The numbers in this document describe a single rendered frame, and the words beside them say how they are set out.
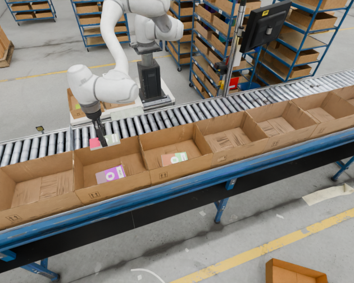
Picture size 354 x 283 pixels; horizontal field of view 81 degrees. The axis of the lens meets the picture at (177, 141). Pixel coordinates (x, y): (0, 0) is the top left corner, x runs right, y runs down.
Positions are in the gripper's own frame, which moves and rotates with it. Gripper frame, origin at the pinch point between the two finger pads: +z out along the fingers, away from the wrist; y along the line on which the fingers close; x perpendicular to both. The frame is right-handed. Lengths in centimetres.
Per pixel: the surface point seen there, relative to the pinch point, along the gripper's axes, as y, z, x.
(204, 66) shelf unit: 165, 64, -142
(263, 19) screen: 52, -31, -128
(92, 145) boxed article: -2.0, 2.2, 6.2
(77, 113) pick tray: 76, 37, 25
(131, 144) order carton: 7.4, 18.1, -13.9
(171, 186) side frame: -27.0, 25.6, -30.5
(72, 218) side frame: -28.1, 25.4, 24.9
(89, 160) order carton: 7.3, 24.2, 14.1
